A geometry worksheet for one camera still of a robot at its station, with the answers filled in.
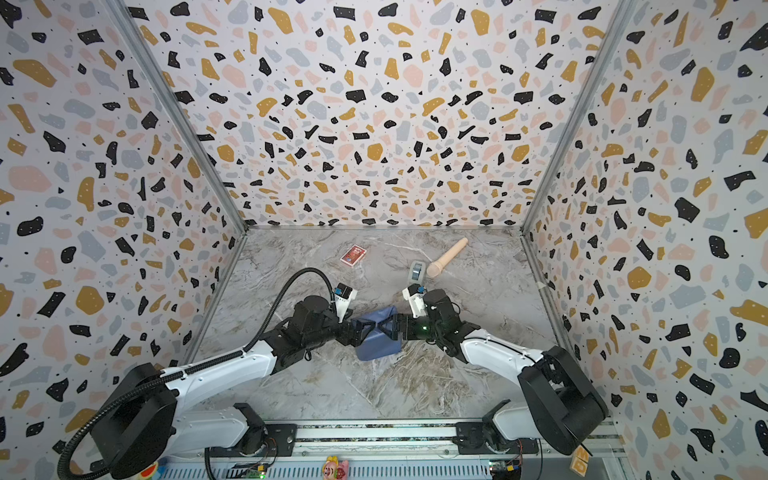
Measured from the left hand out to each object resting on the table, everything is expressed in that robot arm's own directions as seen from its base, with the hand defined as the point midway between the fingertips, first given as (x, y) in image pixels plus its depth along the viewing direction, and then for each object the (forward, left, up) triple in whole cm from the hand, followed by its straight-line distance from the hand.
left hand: (364, 314), depth 81 cm
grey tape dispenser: (+21, -16, -10) cm, 28 cm away
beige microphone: (+23, -22, -11) cm, 34 cm away
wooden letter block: (-33, -52, -13) cm, 63 cm away
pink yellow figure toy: (-34, +6, -10) cm, 35 cm away
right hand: (-2, -5, -2) cm, 6 cm away
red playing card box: (+32, +7, -14) cm, 36 cm away
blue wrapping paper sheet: (-7, -4, -4) cm, 8 cm away
